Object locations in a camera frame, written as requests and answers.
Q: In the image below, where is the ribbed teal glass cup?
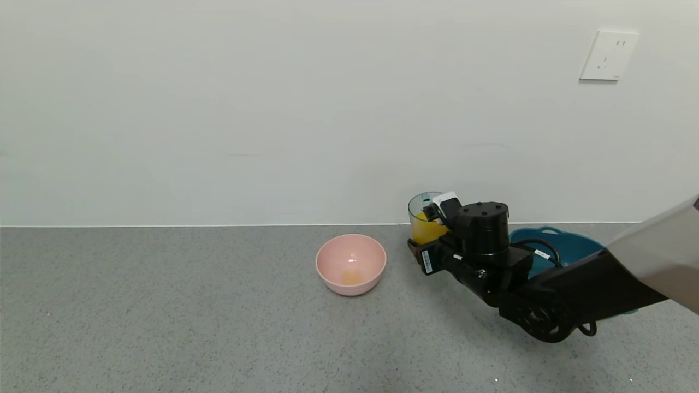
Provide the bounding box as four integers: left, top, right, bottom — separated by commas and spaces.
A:
407, 192, 452, 245

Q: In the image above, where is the pink bowl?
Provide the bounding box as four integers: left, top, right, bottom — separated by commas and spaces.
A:
316, 234, 387, 297

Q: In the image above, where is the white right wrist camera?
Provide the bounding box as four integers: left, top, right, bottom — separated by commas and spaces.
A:
423, 192, 463, 222

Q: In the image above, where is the teal plastic tray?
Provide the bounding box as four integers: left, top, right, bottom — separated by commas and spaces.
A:
509, 227, 638, 316

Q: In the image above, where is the orange juice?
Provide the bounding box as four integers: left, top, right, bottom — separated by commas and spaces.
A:
411, 213, 448, 245

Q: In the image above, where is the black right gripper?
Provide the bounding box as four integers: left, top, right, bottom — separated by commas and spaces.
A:
407, 231, 467, 276

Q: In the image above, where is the white wall socket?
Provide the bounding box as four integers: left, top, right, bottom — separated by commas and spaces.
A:
579, 30, 640, 82

